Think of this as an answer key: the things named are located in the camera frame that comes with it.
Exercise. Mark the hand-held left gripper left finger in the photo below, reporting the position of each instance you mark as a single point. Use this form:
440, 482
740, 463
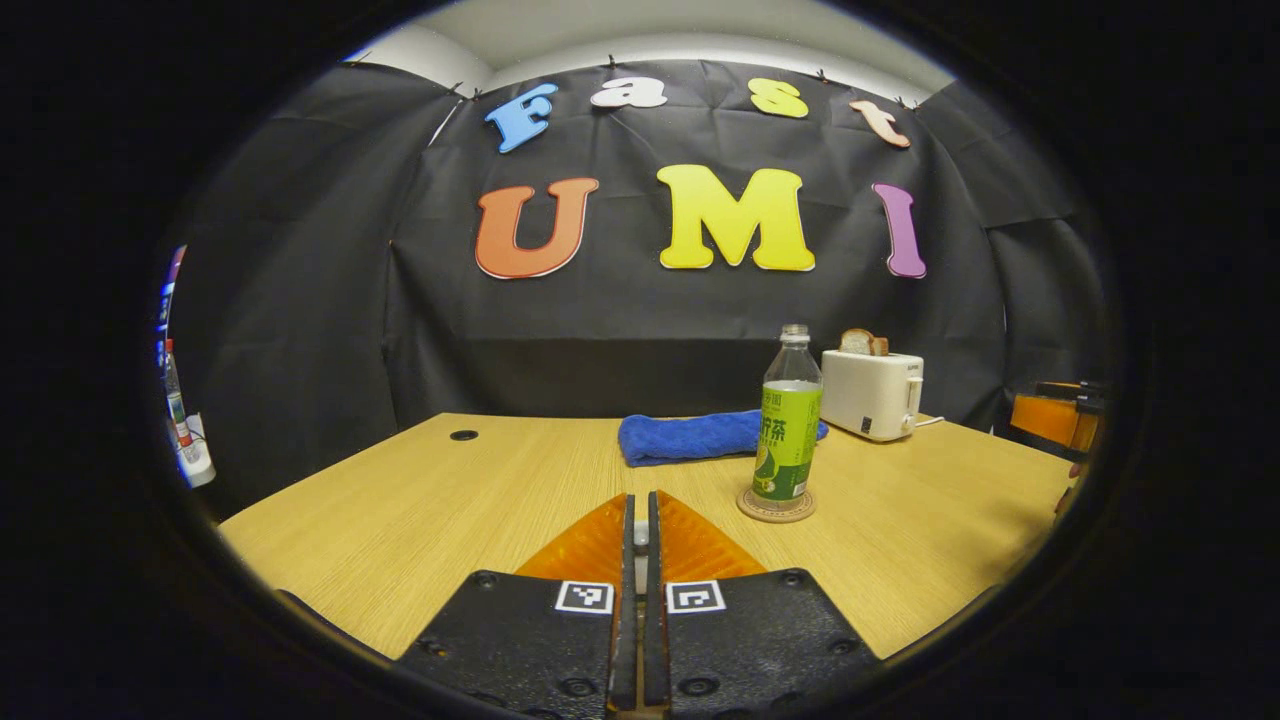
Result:
520, 640

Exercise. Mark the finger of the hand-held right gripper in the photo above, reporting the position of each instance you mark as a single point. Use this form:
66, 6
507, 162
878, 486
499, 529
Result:
1045, 420

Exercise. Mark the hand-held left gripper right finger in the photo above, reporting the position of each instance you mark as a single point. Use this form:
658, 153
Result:
760, 640

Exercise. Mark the round cork coaster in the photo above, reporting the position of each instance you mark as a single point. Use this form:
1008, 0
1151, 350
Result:
750, 510

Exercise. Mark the white teacup lid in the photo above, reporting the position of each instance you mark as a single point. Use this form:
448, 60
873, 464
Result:
641, 535

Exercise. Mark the green label water bottle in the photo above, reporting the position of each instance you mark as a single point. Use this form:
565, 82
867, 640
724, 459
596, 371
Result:
788, 440

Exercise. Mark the red capped clear bottle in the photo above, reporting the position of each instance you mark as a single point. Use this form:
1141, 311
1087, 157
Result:
176, 400

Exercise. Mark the white toaster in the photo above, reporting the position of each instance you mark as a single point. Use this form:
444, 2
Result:
865, 395

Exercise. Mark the toasted bread slice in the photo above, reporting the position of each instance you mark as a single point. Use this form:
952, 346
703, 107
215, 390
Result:
858, 342

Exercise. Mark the blue towel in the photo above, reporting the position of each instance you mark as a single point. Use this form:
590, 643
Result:
690, 437

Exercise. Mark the black backdrop cloth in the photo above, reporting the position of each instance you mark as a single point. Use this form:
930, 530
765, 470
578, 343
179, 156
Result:
600, 330

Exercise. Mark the white power strip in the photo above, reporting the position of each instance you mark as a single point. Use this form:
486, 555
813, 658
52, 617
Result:
198, 460

